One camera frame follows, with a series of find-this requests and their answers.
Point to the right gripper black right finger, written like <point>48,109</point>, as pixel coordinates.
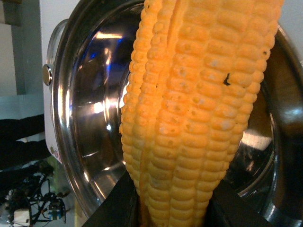
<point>227,209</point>

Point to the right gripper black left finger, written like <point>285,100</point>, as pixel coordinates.
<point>120,208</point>

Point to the yellow corn cob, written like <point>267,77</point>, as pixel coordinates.
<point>195,73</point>

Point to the glass pot lid with knob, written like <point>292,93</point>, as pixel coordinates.
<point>47,69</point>

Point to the steel electric cooking pot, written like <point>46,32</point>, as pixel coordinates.
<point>89,81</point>

